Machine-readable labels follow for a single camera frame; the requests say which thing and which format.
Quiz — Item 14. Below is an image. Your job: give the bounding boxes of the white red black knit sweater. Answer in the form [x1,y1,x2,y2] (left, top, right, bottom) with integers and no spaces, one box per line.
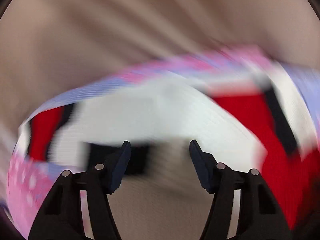
[8,71,319,236]

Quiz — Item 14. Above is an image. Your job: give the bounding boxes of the pink floral bed sheet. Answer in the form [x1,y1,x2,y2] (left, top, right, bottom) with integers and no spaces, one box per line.
[7,47,319,239]

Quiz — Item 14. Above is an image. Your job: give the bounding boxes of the beige satin blanket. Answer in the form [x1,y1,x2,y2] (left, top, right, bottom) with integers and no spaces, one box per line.
[1,0,319,158]

